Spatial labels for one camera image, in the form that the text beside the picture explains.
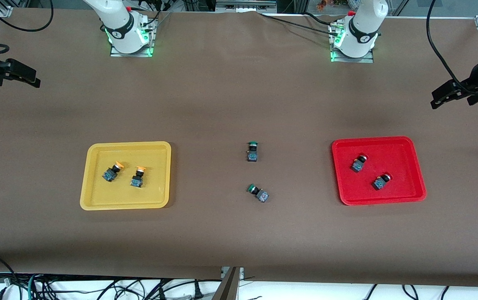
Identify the teal cable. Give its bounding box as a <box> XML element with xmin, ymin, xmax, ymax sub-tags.
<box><xmin>27</xmin><ymin>274</ymin><xmax>42</xmax><ymax>300</ymax></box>

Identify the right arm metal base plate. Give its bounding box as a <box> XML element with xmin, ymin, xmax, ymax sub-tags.
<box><xmin>110</xmin><ymin>19</ymin><xmax>154</xmax><ymax>58</ymax></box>

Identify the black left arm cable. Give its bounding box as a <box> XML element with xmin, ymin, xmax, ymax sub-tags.
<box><xmin>426</xmin><ymin>0</ymin><xmax>470</xmax><ymax>86</ymax></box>

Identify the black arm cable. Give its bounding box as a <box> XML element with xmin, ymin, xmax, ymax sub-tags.
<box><xmin>426</xmin><ymin>0</ymin><xmax>470</xmax><ymax>86</ymax></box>
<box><xmin>0</xmin><ymin>0</ymin><xmax>53</xmax><ymax>55</ymax></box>

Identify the yellow plastic tray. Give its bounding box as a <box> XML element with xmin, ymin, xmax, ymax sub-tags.
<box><xmin>80</xmin><ymin>141</ymin><xmax>172</xmax><ymax>211</ymax></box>

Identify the red plastic tray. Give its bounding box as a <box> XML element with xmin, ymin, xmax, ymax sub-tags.
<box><xmin>332</xmin><ymin>136</ymin><xmax>427</xmax><ymax>206</ymax></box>

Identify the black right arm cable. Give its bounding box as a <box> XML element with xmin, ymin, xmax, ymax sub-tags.
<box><xmin>0</xmin><ymin>0</ymin><xmax>53</xmax><ymax>55</ymax></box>

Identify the brown support beam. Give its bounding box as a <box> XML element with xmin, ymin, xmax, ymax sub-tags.
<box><xmin>211</xmin><ymin>267</ymin><xmax>242</xmax><ymax>300</ymax></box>

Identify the brown table cover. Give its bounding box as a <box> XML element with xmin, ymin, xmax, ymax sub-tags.
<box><xmin>0</xmin><ymin>7</ymin><xmax>478</xmax><ymax>288</ymax></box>

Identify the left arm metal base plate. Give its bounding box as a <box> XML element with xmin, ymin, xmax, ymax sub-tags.
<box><xmin>330</xmin><ymin>23</ymin><xmax>374</xmax><ymax>63</ymax></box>

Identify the black power cable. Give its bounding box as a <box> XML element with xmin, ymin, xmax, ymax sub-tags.
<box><xmin>258</xmin><ymin>12</ymin><xmax>340</xmax><ymax>35</ymax></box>

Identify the yellow push button switch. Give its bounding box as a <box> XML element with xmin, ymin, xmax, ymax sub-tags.
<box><xmin>101</xmin><ymin>161</ymin><xmax>125</xmax><ymax>183</ymax></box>
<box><xmin>130</xmin><ymin>166</ymin><xmax>147</xmax><ymax>188</ymax></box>

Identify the red push button switch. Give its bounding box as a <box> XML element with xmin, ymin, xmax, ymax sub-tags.
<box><xmin>372</xmin><ymin>173</ymin><xmax>392</xmax><ymax>191</ymax></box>
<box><xmin>351</xmin><ymin>153</ymin><xmax>369</xmax><ymax>173</ymax></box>

